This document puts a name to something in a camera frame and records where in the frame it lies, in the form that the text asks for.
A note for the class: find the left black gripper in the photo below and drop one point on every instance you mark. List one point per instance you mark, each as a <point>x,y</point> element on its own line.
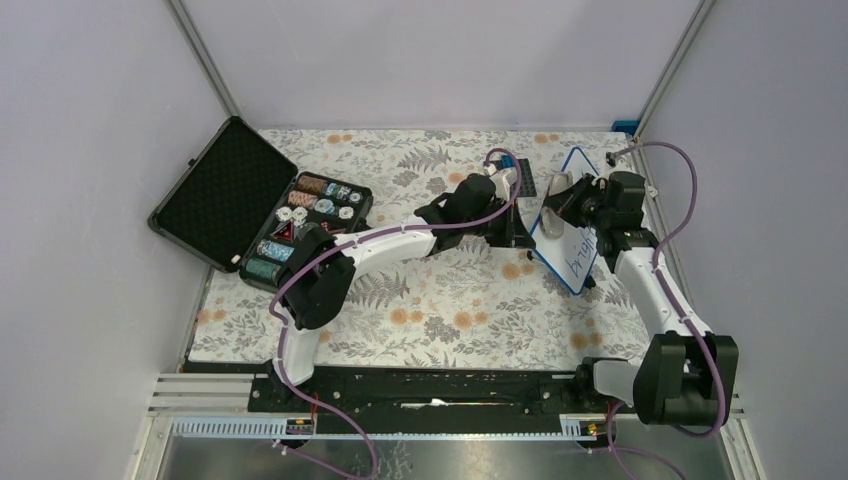
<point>514,234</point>

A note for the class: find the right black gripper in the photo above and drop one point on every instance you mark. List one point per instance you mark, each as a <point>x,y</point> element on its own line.
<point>567,201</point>

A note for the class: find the blue framed whiteboard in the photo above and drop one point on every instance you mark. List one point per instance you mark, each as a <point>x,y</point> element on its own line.
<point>569,252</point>

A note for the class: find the silver sparkly scrub sponge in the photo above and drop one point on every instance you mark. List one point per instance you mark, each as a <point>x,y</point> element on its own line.
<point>554,217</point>

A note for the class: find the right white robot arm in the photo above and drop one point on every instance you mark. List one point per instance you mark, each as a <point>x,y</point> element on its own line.
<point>686,377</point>

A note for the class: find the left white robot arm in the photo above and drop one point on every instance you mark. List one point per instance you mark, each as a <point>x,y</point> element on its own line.
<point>315,280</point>

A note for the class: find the dark grey lego baseplate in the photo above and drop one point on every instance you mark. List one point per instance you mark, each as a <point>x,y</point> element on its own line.
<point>527,187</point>

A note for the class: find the floral table mat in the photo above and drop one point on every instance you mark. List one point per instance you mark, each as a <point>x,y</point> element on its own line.
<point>472,306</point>

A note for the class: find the black poker chip case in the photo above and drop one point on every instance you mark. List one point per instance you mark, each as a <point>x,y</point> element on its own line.
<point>241,203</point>

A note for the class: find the blue corner bracket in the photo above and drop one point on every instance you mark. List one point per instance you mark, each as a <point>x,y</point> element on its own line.
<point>628,127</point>

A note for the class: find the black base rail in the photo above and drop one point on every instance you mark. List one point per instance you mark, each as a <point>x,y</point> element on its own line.
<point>409,401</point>

